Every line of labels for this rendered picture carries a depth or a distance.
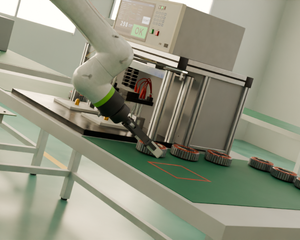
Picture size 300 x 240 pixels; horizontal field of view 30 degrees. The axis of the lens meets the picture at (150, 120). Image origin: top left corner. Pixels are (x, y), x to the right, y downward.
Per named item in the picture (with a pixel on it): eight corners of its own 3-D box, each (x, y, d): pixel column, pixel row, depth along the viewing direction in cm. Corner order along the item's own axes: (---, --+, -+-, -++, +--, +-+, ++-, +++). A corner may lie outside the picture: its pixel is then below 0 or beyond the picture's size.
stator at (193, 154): (178, 152, 226) (181, 143, 226) (202, 162, 220) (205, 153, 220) (164, 152, 217) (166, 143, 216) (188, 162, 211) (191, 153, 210)
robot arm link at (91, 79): (64, 74, 196) (66, 84, 186) (91, 50, 195) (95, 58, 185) (91, 102, 201) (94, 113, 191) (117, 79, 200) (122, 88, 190)
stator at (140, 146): (141, 154, 199) (144, 144, 199) (131, 145, 209) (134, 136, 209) (169, 160, 204) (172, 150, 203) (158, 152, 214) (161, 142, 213)
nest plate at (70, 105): (69, 109, 240) (70, 106, 240) (53, 100, 252) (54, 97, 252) (98, 114, 250) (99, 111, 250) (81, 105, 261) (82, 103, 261)
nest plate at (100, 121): (99, 125, 222) (100, 122, 222) (80, 115, 233) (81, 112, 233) (129, 130, 232) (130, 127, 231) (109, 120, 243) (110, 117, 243)
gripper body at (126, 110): (104, 114, 202) (121, 131, 205) (111, 119, 194) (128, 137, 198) (119, 99, 202) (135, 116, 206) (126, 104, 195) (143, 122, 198)
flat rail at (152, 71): (166, 80, 221) (169, 73, 221) (86, 51, 268) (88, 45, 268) (169, 81, 222) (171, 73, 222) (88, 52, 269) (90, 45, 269)
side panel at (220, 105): (183, 151, 233) (206, 75, 229) (178, 149, 235) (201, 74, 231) (228, 158, 251) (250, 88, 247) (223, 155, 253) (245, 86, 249)
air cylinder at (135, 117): (132, 129, 237) (136, 116, 237) (122, 124, 243) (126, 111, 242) (142, 130, 241) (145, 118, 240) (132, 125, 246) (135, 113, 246)
